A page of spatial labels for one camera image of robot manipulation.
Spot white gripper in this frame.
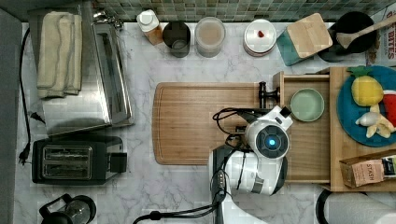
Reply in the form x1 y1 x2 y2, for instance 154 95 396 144
238 105 293 131

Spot wooden drawer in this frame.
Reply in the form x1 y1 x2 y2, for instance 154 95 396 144
273 72 331 184

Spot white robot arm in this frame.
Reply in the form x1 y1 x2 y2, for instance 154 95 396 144
208 105 292 224

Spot wooden cabinet top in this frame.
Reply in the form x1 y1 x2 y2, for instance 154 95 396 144
325 67 396 192

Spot blue plate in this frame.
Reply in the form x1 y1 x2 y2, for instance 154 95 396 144
336 65 396 147

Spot white lidded jar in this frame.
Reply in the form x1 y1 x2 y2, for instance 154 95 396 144
244 19 276 57

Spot wooden cutting board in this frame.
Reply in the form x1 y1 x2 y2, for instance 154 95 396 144
152 82 259 165

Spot teal canister wooden lid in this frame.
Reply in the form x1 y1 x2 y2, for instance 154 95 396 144
276 13 332 66

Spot stash tea box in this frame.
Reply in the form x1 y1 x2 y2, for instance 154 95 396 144
339 149 396 188

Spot yellow plush pineapple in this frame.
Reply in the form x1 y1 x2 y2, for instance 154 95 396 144
347 66 384 106

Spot plush banana toy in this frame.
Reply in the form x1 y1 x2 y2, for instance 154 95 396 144
355 105 395 138

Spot paper towel roll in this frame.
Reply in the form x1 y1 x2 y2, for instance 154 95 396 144
316 189 396 224

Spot wooden spoon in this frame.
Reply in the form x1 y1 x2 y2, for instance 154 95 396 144
336 15 396 49

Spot clear jar beige contents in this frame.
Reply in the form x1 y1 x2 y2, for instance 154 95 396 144
194 17 226 58

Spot red plush watermelon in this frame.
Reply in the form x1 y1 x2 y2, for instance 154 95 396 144
383 90 396 126

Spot black utensil holder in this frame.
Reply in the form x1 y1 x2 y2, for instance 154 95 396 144
318 11 377 63

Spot dark glass jar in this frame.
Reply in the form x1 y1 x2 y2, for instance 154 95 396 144
163 21 191 58

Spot snack box red lettering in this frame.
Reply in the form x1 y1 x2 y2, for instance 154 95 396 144
366 4 396 67

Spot white capped bottle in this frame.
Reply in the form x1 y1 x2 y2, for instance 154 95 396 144
136 9 163 45

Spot stainless steel toaster oven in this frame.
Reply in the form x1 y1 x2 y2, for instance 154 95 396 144
29 4 134 135

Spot black toaster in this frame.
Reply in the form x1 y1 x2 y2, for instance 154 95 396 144
32 134 127 186

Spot folded beige towel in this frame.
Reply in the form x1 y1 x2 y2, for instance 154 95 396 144
36 11 83 99

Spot black drawer handle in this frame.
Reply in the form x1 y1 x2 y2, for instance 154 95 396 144
258 81 280 108

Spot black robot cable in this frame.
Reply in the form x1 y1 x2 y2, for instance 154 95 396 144
132 107 271 224

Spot black power cord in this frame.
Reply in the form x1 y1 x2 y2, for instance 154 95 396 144
18 27 47 166

